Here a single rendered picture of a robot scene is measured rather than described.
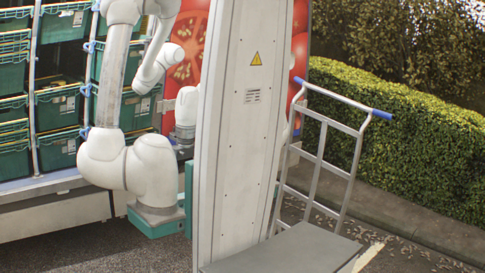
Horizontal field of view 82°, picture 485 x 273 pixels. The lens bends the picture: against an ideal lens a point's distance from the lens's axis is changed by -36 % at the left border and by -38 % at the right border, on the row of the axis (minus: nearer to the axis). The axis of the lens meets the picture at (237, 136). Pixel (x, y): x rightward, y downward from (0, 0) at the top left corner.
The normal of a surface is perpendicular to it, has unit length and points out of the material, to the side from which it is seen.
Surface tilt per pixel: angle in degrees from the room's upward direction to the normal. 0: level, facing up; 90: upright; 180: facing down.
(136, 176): 82
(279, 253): 0
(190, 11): 90
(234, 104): 90
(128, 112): 98
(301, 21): 90
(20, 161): 91
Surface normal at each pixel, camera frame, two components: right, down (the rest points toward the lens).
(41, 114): 0.70, 0.30
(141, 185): 0.00, 0.36
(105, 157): 0.18, -0.04
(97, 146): -0.04, -0.05
